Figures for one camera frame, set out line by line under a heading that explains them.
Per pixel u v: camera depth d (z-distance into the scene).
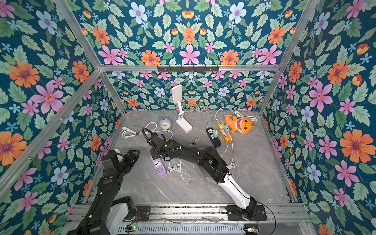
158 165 0.88
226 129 1.00
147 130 0.76
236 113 1.16
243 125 1.01
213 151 0.57
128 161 0.75
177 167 0.88
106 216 0.49
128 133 1.06
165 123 1.03
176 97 0.91
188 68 0.93
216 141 0.99
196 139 0.99
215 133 0.98
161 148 0.69
